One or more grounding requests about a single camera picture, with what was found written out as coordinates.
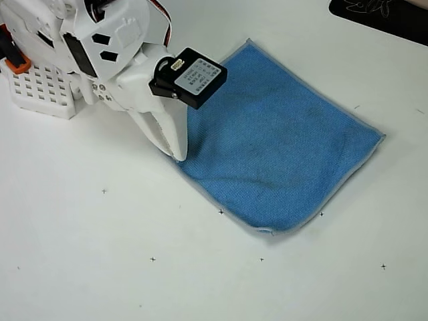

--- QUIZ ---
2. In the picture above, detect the blue microfibre cloth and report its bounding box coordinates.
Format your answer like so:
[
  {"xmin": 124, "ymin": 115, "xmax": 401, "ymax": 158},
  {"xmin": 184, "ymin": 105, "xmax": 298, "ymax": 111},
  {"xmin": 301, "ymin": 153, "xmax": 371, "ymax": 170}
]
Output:
[{"xmin": 175, "ymin": 37, "xmax": 387, "ymax": 237}]

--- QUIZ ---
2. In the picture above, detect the white perforated base block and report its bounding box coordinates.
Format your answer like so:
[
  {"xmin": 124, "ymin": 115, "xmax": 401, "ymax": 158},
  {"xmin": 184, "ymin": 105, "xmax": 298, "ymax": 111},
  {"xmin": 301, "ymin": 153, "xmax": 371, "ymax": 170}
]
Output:
[{"xmin": 0, "ymin": 60, "xmax": 77, "ymax": 120}]

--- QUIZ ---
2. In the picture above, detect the orange and black clamp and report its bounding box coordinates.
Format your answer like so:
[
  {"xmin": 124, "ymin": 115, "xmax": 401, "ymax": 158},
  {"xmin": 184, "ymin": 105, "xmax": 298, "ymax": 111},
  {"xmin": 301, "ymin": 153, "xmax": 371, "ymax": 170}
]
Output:
[{"xmin": 0, "ymin": 23, "xmax": 31, "ymax": 74}]

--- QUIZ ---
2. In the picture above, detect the black mat with drawing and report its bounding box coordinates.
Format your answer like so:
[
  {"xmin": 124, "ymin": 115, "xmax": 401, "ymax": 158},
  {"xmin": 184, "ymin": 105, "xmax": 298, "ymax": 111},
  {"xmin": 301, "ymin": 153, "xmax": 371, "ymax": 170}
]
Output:
[{"xmin": 328, "ymin": 0, "xmax": 428, "ymax": 47}]

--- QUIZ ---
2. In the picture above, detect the red white black servo cable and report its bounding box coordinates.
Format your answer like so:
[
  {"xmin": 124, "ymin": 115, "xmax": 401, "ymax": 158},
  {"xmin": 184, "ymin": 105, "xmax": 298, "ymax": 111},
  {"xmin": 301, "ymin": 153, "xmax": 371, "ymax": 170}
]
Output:
[{"xmin": 148, "ymin": 0, "xmax": 174, "ymax": 47}]

